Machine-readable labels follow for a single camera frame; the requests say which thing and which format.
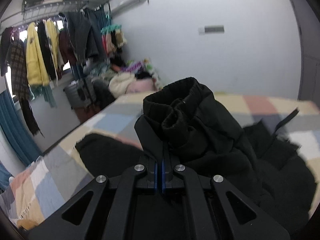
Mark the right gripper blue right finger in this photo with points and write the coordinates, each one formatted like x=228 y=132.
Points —
x=163 y=176

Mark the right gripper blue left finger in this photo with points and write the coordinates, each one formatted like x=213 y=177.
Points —
x=156 y=176

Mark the black puffer jacket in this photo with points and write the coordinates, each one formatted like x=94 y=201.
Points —
x=199 y=132

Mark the grey bedroom door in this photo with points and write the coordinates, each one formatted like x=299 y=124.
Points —
x=308 y=27

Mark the metal clothes rack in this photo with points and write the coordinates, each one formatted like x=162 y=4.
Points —
x=32 y=10

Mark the dotted rolled mat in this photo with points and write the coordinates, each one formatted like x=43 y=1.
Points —
x=158 y=84

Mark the grey hard suitcase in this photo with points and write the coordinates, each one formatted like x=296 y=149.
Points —
x=80 y=93

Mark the checkered patchwork bed blanket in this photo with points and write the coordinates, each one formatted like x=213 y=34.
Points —
x=53 y=179

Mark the teal curtain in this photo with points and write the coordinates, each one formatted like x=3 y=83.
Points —
x=18 y=137

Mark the green clip sock hanger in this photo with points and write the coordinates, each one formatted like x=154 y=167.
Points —
x=110 y=28

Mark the yellow hanging jacket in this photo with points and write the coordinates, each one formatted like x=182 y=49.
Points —
x=36 y=71

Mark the brown houndstooth hanging coat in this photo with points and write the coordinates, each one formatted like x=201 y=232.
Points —
x=19 y=83

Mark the grey wall panel switch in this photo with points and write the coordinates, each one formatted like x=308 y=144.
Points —
x=211 y=29

